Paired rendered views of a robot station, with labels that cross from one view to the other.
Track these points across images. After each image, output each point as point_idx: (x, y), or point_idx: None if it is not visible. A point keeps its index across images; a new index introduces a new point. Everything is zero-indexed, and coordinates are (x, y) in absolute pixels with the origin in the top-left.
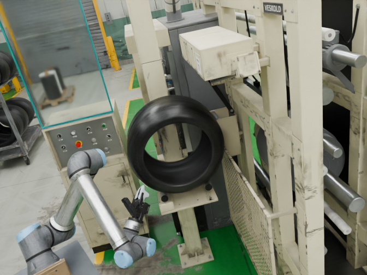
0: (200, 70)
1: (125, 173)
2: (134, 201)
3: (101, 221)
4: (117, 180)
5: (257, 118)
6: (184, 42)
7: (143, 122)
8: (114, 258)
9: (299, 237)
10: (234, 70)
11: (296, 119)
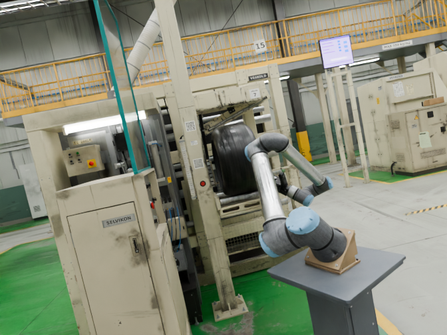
0: (259, 94)
1: (171, 246)
2: (275, 181)
3: (312, 165)
4: (173, 258)
5: None
6: (215, 93)
7: (247, 127)
8: (330, 182)
9: (293, 183)
10: (263, 97)
11: (283, 117)
